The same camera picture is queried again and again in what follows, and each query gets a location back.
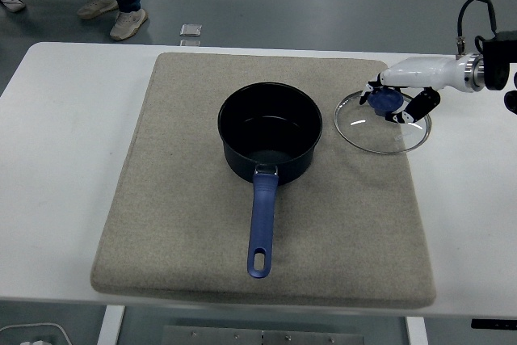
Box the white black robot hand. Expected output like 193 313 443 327
359 53 473 125

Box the glass lid with blue knob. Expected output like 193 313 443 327
334 90 432 155

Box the black box under table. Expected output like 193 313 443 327
470 318 517 330

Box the white table leg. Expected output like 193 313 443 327
406 315 429 345
96 304 126 345

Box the beige fabric mat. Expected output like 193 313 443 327
89 52 438 309

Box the grey metal plate with screws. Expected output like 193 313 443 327
162 324 366 345

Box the dark pot with blue handle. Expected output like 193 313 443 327
217 81 324 280

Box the white cable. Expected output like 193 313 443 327
0 322 70 345

